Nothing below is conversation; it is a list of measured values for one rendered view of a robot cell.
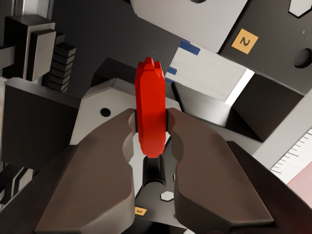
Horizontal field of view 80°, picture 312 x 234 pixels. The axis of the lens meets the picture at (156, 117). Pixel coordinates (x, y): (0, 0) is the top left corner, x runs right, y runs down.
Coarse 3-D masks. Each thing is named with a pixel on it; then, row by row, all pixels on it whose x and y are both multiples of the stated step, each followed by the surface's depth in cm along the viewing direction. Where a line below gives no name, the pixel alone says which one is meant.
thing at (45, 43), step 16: (16, 16) 33; (32, 16) 38; (16, 32) 32; (32, 32) 33; (48, 32) 37; (0, 48) 30; (16, 48) 34; (32, 48) 35; (48, 48) 39; (0, 64) 31; (16, 64) 35; (32, 64) 36; (48, 64) 42; (32, 80) 38
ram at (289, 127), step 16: (256, 80) 22; (240, 96) 23; (256, 96) 21; (272, 96) 19; (288, 96) 17; (304, 96) 16; (240, 112) 22; (256, 112) 20; (272, 112) 18; (288, 112) 16; (304, 112) 16; (256, 128) 19; (272, 128) 17; (288, 128) 17; (304, 128) 17; (272, 144) 18; (288, 144) 18; (272, 160) 19; (304, 176) 20; (304, 192) 22
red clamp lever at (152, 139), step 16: (144, 64) 11; (160, 64) 11; (144, 80) 10; (160, 80) 10; (144, 96) 10; (160, 96) 11; (144, 112) 11; (160, 112) 11; (144, 128) 11; (160, 128) 12; (144, 144) 12; (160, 144) 12; (144, 160) 16; (160, 160) 15; (144, 176) 14; (160, 176) 14; (160, 192) 14
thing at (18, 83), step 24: (0, 96) 18; (24, 96) 18; (48, 96) 18; (0, 120) 20; (24, 120) 19; (48, 120) 19; (72, 120) 19; (0, 144) 21; (24, 144) 20; (48, 144) 20
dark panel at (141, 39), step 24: (72, 0) 57; (96, 0) 57; (120, 0) 57; (72, 24) 60; (96, 24) 60; (120, 24) 60; (144, 24) 61; (96, 48) 64; (120, 48) 64; (144, 48) 64; (168, 48) 65; (72, 72) 68; (72, 96) 72
